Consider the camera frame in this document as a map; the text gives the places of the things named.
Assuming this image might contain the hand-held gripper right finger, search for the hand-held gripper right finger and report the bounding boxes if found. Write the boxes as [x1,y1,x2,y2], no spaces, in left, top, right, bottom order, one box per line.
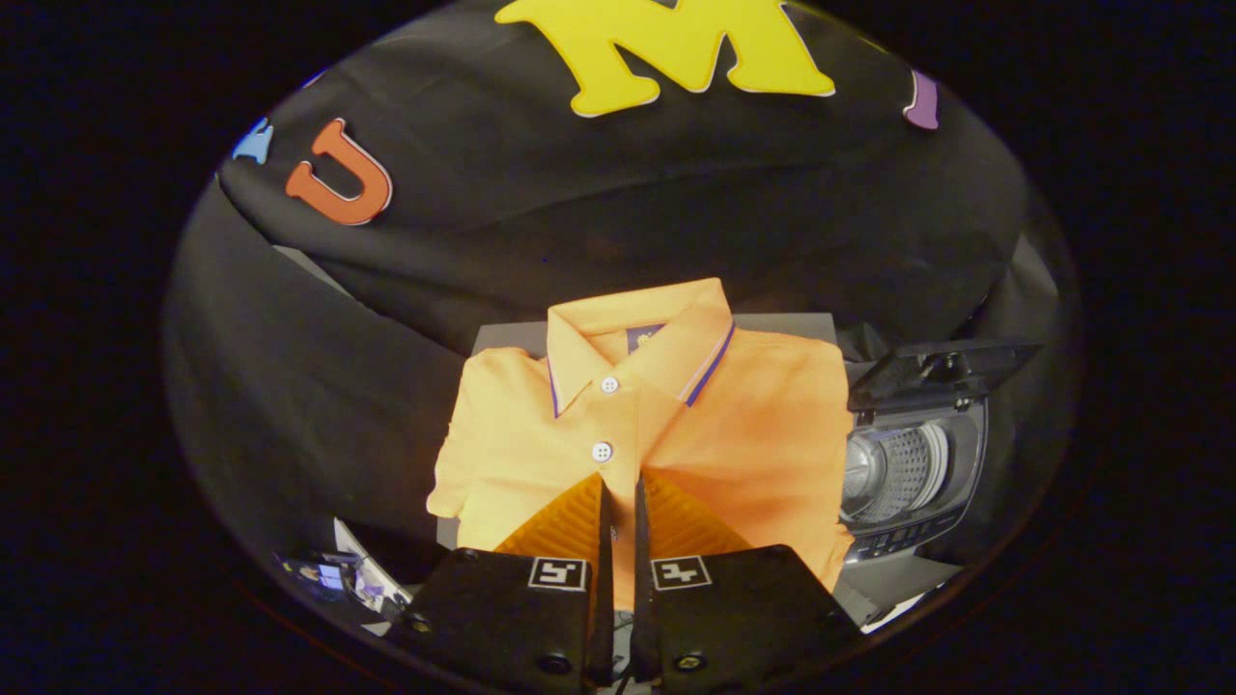
[632,471,863,692]

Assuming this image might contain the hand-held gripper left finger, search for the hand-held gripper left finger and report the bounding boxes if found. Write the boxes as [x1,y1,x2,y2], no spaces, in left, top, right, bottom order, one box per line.
[386,471,616,692]

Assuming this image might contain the orange polo shirt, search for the orange polo shirt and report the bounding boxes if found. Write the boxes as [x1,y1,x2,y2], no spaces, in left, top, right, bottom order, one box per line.
[427,278,856,611]

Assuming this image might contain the grey washing machine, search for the grey washing machine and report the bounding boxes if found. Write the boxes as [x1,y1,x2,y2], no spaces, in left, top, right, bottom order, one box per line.
[838,391,991,624]

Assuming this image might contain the light grey cabinet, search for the light grey cabinet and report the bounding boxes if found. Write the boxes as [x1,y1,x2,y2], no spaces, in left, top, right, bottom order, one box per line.
[436,311,839,551]

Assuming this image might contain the black backdrop cloth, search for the black backdrop cloth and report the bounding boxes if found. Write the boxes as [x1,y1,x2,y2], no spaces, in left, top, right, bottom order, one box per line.
[162,0,1082,580]

